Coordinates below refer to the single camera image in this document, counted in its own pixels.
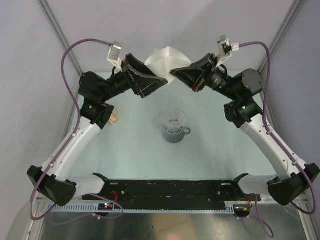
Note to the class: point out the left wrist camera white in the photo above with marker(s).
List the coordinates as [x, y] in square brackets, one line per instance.
[113, 56]

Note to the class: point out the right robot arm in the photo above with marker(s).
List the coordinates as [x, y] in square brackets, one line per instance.
[292, 175]

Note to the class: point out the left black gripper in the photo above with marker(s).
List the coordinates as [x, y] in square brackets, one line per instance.
[142, 85]

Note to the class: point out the white slotted cable duct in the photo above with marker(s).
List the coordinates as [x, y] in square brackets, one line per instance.
[82, 207]

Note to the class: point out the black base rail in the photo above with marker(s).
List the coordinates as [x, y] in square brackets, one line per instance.
[174, 195]

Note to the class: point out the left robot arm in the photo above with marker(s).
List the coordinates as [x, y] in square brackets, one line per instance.
[51, 179]

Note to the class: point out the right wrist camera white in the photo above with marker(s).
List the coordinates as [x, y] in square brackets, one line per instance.
[226, 48]

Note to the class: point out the glass coffee server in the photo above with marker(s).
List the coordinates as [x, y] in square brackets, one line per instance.
[175, 135]

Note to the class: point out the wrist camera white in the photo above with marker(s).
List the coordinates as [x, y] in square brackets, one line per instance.
[226, 48]
[113, 56]

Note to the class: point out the right aluminium frame post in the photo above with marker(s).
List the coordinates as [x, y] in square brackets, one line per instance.
[287, 22]

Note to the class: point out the white paper coffee filter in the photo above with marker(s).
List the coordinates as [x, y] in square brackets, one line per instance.
[162, 61]

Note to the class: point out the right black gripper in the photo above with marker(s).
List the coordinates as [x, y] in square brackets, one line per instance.
[195, 75]

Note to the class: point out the clear glass dripper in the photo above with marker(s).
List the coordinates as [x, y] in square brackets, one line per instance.
[175, 121]

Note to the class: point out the aluminium frame post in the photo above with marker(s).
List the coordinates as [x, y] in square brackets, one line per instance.
[52, 20]
[287, 22]

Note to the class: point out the left aluminium frame post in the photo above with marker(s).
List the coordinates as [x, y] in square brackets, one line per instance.
[52, 20]

